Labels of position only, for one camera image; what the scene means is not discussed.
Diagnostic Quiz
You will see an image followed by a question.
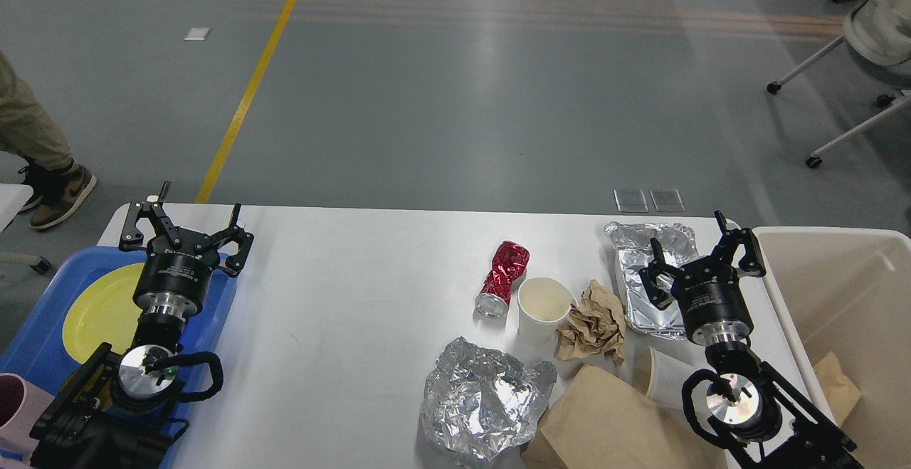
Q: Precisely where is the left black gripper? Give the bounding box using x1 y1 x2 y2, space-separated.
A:
118 181 253 319

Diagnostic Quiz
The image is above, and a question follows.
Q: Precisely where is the white office chair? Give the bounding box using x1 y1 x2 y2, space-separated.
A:
766 0 910 169

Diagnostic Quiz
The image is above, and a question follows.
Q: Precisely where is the tipped white paper cup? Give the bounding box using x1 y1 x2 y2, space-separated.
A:
631 347 701 415

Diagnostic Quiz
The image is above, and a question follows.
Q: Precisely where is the pink mug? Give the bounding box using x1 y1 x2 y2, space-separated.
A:
1 373 54 468

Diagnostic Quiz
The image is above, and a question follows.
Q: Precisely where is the floor socket plate right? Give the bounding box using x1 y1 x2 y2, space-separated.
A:
648 188 687 213

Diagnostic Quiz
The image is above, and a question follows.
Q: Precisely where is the floor socket plate left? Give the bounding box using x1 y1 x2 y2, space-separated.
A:
613 188 650 214

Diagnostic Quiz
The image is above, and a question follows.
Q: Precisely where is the blue plastic tray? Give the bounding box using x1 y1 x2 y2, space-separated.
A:
2 246 236 468

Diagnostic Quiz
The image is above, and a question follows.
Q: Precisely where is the floor socket plate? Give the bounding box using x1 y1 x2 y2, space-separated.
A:
648 188 687 213
613 188 650 214

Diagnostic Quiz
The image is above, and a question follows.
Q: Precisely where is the aluminium foil tray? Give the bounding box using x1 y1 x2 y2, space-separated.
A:
604 222 699 342

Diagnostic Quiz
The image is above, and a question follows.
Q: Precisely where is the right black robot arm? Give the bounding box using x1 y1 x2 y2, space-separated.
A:
638 211 861 468

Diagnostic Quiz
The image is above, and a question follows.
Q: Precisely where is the crumpled brown paper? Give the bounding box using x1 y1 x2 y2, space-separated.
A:
557 280 627 367

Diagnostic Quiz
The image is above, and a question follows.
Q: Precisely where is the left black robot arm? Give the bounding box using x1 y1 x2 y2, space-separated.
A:
28 181 254 468

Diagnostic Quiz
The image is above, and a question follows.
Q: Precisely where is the brown paper in bin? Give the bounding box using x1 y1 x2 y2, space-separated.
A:
813 352 862 426

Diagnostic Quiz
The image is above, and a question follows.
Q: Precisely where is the yellow plate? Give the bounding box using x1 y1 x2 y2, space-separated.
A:
62 263 143 363

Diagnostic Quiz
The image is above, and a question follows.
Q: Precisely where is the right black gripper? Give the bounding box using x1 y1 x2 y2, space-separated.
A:
638 210 766 346

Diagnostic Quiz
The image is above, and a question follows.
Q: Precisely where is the crushed red can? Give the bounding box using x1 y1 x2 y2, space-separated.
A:
475 240 530 319

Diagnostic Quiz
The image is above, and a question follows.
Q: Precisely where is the crumpled aluminium foil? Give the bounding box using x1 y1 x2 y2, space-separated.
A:
419 337 559 468

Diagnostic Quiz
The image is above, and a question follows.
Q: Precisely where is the white floor marker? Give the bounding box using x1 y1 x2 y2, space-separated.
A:
184 27 211 41

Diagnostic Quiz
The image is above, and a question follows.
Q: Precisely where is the person in khaki trousers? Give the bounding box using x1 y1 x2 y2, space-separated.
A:
1 55 98 231

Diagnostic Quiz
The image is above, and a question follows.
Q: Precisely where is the white side table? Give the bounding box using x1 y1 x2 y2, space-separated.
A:
1 183 53 275

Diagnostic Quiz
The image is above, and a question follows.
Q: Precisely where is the brown paper bag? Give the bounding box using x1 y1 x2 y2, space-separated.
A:
521 364 727 468

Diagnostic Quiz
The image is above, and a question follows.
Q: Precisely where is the beige plastic bin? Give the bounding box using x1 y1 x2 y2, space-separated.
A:
755 228 910 468

